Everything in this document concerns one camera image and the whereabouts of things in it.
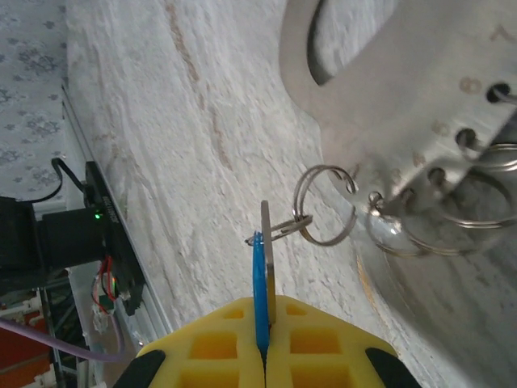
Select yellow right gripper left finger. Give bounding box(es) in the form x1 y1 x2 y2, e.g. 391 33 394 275
124 297 267 388

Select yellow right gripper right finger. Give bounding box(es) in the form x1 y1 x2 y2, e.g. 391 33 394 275
264 294 421 388

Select small silver key ring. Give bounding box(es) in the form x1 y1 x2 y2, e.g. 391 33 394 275
264 215 315 244

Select metal key holder plate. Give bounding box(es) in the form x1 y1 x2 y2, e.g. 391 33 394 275
278 0 517 388

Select small electronics board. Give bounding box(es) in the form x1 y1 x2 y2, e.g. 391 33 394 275
91 274 141 324

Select orange background object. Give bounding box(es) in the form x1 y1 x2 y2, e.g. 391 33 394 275
0 305 56 388

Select red wires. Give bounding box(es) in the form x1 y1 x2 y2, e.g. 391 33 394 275
91 255 122 310

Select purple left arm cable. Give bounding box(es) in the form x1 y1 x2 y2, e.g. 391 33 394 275
0 316 127 362

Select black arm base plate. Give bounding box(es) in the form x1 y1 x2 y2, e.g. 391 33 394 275
82 160 147 317

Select black base cable loop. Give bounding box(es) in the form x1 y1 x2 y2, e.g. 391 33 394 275
31 157 88 203

